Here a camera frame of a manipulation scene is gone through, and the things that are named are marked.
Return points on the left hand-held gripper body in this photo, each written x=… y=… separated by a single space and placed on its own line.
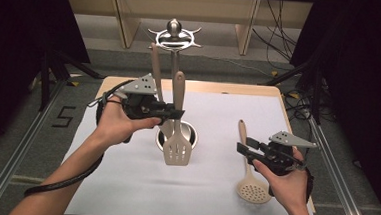
x=138 y=101

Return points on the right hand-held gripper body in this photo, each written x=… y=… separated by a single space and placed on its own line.
x=282 y=156

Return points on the slotted beige spatula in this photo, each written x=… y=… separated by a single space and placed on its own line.
x=177 y=150

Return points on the solid beige spatula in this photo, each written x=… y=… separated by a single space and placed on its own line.
x=156 y=68

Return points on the beige perforated skimmer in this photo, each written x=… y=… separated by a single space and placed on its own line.
x=253 y=191

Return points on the metal utensil stand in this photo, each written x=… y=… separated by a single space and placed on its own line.
x=174 y=38

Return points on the person's left hand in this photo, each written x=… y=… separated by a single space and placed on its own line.
x=114 y=123

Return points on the person's right hand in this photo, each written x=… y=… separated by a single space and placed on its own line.
x=290 y=188

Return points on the wooden table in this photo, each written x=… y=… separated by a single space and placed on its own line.
x=213 y=88

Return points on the white table cloth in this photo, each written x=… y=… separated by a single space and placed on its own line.
x=207 y=188

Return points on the black tripod stand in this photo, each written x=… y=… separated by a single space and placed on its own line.
x=52 y=69
x=315 y=85

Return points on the wooden shelf unit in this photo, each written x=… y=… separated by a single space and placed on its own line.
x=198 y=7

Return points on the aluminium floor rail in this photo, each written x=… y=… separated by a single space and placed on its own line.
x=338 y=176
x=18 y=157

